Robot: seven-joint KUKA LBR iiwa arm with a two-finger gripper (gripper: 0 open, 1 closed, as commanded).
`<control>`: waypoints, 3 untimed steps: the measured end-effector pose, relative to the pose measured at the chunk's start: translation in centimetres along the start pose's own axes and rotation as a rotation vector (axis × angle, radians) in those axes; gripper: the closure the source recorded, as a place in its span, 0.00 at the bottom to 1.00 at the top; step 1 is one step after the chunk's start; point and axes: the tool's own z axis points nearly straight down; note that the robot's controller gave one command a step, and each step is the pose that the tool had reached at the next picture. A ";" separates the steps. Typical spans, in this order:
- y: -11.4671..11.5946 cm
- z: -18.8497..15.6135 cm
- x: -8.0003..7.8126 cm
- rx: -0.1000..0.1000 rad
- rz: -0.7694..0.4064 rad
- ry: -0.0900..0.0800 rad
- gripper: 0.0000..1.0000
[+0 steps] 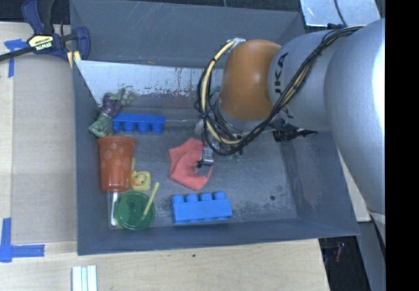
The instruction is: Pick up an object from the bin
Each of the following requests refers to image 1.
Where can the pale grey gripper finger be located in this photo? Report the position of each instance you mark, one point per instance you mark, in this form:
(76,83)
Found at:
(208,155)

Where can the green cup with yellow straw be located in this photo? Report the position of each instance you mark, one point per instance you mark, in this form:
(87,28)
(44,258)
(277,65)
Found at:
(132,212)

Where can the black cylinder on white bracket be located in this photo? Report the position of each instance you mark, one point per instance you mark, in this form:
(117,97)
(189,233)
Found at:
(288,134)

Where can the grey metal bin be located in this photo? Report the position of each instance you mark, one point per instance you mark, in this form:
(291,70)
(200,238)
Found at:
(255,181)

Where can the yellow rubber duck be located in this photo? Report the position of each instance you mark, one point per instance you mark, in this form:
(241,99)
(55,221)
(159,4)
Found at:
(141,181)

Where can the green and purple toy figure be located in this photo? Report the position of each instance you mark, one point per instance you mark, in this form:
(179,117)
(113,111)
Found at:
(109,109)

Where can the thick blue toy brick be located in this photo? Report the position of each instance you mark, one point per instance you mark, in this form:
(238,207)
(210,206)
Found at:
(201,209)

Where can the orange-red cloth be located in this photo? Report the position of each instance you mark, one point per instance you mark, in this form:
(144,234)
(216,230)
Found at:
(185,165)

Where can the orange plastic cup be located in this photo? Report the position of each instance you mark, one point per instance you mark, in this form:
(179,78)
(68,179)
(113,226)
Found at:
(115,162)

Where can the pale wood board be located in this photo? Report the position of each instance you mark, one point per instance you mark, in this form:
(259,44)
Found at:
(42,152)

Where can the white plastic stick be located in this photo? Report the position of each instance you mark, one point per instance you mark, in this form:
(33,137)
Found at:
(114,207)

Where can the thin blue toy brick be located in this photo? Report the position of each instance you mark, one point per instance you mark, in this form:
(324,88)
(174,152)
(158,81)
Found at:
(139,122)

